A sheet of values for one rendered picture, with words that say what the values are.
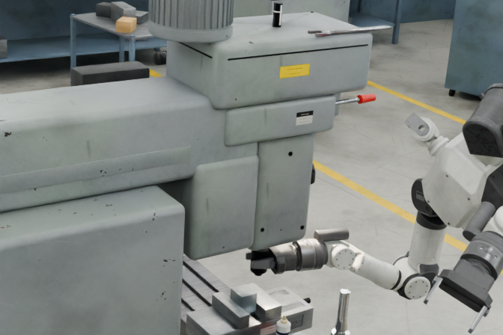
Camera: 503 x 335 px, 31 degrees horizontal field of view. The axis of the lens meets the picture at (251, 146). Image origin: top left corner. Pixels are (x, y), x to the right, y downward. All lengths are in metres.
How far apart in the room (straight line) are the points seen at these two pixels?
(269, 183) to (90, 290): 0.57
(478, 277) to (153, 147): 0.77
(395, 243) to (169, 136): 3.62
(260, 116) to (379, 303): 2.83
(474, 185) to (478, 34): 6.24
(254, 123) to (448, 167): 0.49
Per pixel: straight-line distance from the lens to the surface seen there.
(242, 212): 2.29
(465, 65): 8.59
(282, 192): 2.36
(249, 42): 2.14
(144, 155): 2.09
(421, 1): 11.87
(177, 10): 2.08
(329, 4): 7.18
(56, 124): 1.97
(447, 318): 4.90
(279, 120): 2.25
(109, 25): 6.92
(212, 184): 2.20
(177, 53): 2.25
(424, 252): 2.68
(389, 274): 2.69
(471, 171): 2.29
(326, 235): 2.58
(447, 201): 2.39
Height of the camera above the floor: 2.40
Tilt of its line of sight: 20 degrees down
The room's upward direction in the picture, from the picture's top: 4 degrees clockwise
